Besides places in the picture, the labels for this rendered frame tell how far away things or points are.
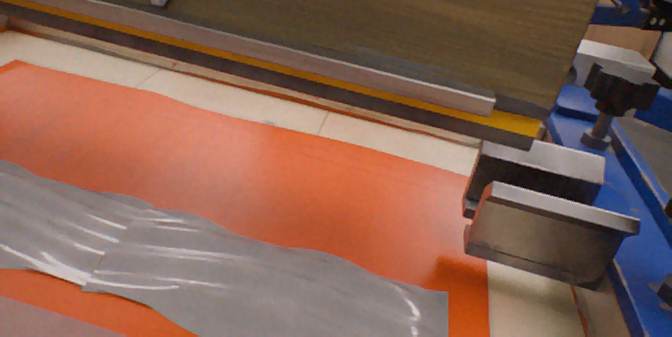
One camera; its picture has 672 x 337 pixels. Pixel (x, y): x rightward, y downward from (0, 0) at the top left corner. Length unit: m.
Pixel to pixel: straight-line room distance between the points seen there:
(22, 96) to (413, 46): 0.32
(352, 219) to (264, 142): 0.10
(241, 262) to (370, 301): 0.07
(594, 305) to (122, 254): 0.25
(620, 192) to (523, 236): 0.10
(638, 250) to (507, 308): 0.08
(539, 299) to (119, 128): 0.30
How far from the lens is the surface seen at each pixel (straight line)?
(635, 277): 0.32
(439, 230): 0.37
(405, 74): 0.27
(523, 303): 0.34
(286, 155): 0.40
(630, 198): 0.39
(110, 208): 0.34
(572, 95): 0.51
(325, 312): 0.29
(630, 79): 0.42
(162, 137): 0.41
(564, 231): 0.31
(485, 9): 0.27
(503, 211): 0.30
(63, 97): 0.47
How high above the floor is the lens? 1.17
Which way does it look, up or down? 25 degrees down
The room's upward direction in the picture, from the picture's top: 11 degrees clockwise
